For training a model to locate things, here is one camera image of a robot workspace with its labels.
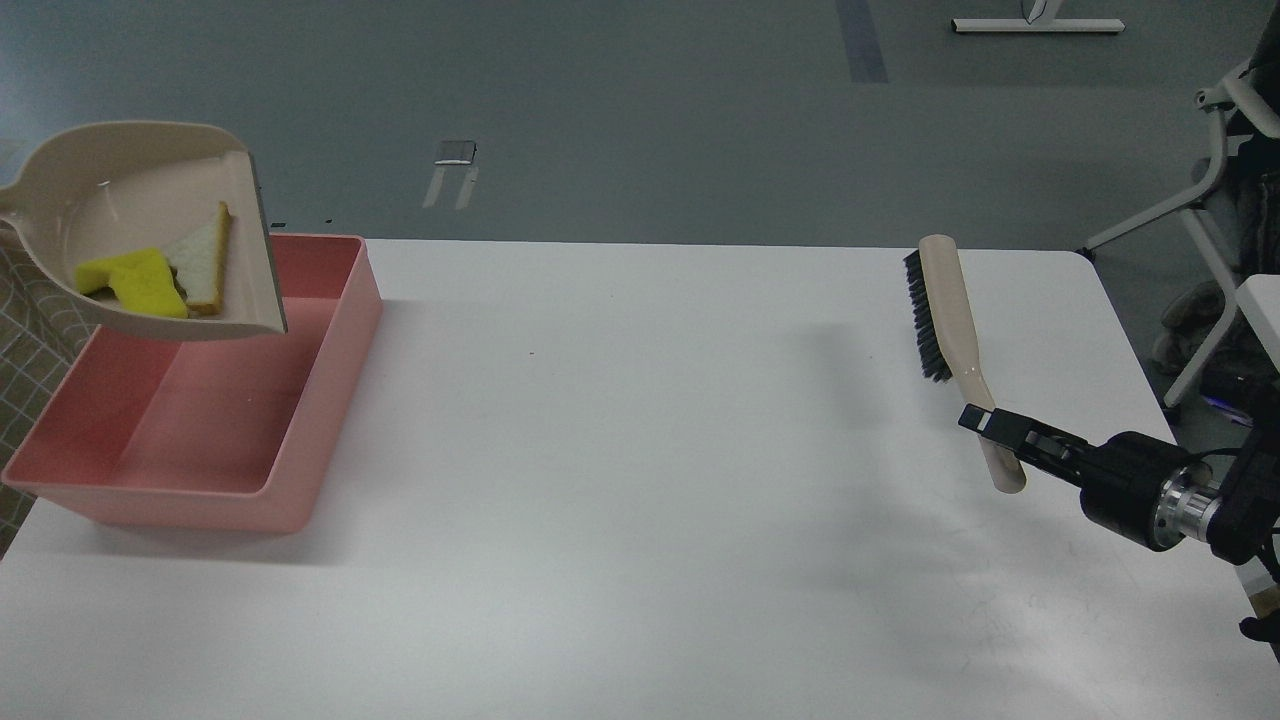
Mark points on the beige checkered cloth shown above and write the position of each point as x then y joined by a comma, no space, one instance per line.
42,334

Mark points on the white office chair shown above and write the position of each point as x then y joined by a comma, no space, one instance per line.
1246,96

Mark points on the white bread slice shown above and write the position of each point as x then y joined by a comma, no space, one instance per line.
199,263

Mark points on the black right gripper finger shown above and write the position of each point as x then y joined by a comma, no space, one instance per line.
1026,439

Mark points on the beige plastic dustpan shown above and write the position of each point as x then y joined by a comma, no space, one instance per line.
107,188

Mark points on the yellow sponge piece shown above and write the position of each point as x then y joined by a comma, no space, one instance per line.
142,281

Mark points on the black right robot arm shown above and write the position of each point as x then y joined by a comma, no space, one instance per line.
1244,527

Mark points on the beige hand brush black bristles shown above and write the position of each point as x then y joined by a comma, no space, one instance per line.
946,338

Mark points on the pink plastic bin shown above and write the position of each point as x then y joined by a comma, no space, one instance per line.
223,435

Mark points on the white table base bar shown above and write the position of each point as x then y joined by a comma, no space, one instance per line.
1042,26

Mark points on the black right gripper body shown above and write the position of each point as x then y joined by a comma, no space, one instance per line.
1144,489

